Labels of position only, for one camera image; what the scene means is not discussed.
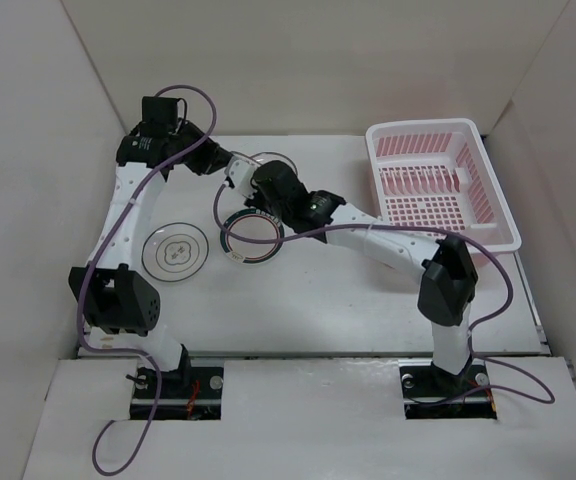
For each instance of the white plate green rim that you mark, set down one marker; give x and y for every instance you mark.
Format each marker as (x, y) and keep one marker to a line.
(251, 237)

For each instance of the orange sunburst plate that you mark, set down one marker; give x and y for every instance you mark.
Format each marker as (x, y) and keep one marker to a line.
(265, 157)

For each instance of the white plate black rings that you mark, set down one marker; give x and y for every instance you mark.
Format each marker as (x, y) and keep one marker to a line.
(175, 252)

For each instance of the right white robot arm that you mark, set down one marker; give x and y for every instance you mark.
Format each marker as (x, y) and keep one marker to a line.
(442, 268)

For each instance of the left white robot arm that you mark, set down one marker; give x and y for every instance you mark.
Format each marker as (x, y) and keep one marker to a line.
(112, 296)

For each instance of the pink white dish rack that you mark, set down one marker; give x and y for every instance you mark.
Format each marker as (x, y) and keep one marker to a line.
(437, 173)

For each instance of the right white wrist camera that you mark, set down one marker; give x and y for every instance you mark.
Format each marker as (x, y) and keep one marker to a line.
(239, 173)

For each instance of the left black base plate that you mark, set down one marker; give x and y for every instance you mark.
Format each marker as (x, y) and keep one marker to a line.
(198, 397)

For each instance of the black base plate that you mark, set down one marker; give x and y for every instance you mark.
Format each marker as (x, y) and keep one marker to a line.
(198, 397)
(432, 394)

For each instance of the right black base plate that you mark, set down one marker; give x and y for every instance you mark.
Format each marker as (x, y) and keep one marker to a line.
(432, 394)

